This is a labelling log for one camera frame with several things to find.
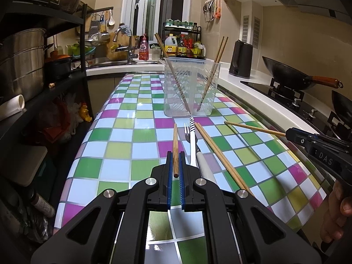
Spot large steel stockpot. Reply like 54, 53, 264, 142
0, 28, 47, 102

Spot yellow toy duck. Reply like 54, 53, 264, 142
79, 102, 92, 123

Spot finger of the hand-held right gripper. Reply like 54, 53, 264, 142
285, 127, 321, 147

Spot black wok wooden handle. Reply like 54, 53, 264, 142
262, 56, 344, 91

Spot black metal shelf rack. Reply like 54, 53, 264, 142
0, 0, 95, 226

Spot person's right hand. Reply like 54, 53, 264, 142
320, 180, 352, 244

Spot black burner grate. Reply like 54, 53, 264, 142
271, 77, 306, 101

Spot red plastic bag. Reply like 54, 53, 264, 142
36, 99, 75, 143

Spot black spice rack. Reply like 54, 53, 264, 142
162, 23, 207, 59

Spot white plastic board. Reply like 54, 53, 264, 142
0, 144, 48, 187

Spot white roll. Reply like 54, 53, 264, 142
0, 94, 25, 121

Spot steel sink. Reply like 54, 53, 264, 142
88, 58, 164, 70

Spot hanging kitchen tools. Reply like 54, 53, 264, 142
203, 0, 223, 22

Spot plastic oil jug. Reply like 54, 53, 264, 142
164, 34, 178, 58

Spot white wall vent grille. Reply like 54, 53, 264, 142
242, 15, 250, 44
253, 17, 261, 47

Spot grey-handled fork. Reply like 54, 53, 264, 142
184, 123, 216, 183

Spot steel strainer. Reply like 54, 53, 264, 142
85, 31, 110, 47

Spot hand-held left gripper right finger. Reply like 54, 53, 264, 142
179, 152, 321, 264

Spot row of sauce bottles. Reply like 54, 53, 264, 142
177, 34, 206, 59

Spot red dish soap bottle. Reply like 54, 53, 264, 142
139, 34, 149, 61

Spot black electric kettle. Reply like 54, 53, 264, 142
229, 40, 253, 79

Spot brown bowl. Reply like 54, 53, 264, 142
59, 0, 82, 14

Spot steel faucet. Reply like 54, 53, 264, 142
113, 27, 138, 64

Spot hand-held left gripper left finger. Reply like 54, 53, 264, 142
33, 151, 172, 264

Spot white spoon striped handle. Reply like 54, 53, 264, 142
189, 117, 198, 168

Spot green plastic basin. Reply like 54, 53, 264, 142
66, 43, 97, 57

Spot white framed window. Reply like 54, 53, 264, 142
122, 0, 193, 43

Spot row of green-lid spice jars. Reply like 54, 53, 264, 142
166, 19, 198, 29

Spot wooden chopstick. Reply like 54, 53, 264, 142
173, 123, 179, 178
195, 123, 248, 196
196, 122, 253, 197
198, 36, 229, 112
156, 33, 192, 115
224, 120, 287, 138
154, 32, 190, 115
196, 36, 225, 112

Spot black pot orange lid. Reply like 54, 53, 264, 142
44, 53, 73, 80

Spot black gas stove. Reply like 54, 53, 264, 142
240, 80, 352, 143

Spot white plastic bag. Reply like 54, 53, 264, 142
64, 92, 83, 132

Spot clear plastic utensil holder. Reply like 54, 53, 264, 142
163, 57, 223, 116

